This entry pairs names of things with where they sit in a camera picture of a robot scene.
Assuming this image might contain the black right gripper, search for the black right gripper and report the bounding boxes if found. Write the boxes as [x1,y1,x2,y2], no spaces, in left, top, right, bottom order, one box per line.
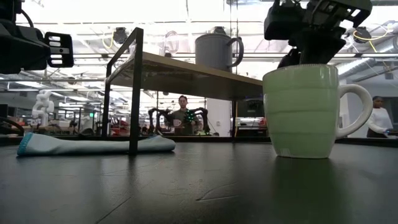
[264,0,346,70]

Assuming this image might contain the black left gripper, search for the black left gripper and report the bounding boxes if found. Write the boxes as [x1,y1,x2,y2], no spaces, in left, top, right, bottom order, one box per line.
[0,20,50,75]

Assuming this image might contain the green mug with white handle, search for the green mug with white handle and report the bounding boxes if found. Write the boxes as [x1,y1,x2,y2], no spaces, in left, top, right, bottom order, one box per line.
[262,63,373,159]

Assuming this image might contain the grey ceramic mug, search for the grey ceramic mug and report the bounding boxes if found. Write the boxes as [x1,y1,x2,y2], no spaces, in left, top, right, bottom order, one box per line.
[195,32,245,73]

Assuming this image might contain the clear glass mug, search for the clear glass mug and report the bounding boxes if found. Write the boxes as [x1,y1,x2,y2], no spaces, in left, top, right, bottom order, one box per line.
[135,30,180,58]

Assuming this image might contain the person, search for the person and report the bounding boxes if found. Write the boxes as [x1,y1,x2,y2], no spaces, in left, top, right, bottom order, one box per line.
[169,95,200,136]
[366,95,394,139]

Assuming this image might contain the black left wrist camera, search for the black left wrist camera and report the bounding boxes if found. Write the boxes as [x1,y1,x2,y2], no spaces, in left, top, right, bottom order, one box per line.
[44,32,75,68]

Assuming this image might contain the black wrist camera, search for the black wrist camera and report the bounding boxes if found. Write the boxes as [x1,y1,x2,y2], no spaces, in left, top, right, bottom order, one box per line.
[44,32,75,68]
[306,0,373,28]

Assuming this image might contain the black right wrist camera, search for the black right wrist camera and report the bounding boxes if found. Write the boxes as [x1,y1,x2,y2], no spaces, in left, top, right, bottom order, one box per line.
[306,0,373,28]

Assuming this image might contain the wooden shelf with black frame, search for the wooden shelf with black frame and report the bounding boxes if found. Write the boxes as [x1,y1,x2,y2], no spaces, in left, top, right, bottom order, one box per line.
[101,27,265,156]

